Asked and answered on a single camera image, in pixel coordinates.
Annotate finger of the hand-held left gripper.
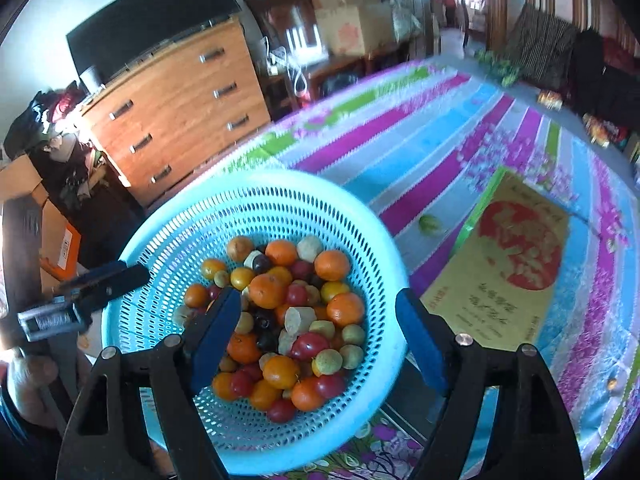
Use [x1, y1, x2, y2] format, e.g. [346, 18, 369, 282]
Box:
[75, 261, 128, 286]
[52, 265, 151, 312]

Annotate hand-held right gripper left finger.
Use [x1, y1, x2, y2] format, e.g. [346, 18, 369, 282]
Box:
[57, 286, 243, 480]

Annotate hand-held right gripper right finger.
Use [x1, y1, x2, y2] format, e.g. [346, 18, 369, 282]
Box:
[395, 287, 586, 480]

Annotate pile of mixed fruit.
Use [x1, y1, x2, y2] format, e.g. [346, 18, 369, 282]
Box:
[172, 235, 367, 423]

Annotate light blue perforated basket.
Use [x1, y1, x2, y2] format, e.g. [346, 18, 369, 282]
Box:
[101, 169, 411, 476]

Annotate person's left hand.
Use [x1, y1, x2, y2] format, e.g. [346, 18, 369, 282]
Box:
[7, 352, 68, 429]

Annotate open cardboard boxes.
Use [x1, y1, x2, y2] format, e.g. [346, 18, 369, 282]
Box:
[0, 155, 83, 283]

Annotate yellow and green flat box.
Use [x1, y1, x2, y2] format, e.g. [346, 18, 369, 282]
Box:
[420, 166, 571, 353]

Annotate pile of dark clothes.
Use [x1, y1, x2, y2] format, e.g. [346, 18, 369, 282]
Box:
[2, 87, 81, 156]

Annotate wooden chest of drawers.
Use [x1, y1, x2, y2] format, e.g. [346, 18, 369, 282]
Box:
[80, 15, 273, 208]

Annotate colourful printed bedsheet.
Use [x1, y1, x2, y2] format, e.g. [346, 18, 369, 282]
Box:
[140, 57, 640, 480]

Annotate black television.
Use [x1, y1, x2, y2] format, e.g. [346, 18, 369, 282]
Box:
[65, 0, 243, 83]

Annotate orange snack packet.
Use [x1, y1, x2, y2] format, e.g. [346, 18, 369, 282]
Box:
[582, 115, 613, 147]

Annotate white power strip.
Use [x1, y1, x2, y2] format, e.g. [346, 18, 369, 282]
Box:
[265, 47, 292, 77]

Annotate green leafy vegetables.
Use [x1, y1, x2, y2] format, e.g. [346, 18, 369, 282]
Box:
[472, 50, 521, 86]

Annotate brown checked blanket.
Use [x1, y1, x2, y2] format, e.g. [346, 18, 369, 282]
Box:
[505, 5, 578, 91]

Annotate black jacket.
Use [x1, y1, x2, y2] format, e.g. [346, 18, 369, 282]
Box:
[570, 30, 640, 126]

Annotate large cardboard box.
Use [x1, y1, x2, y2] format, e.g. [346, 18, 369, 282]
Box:
[315, 2, 396, 58]

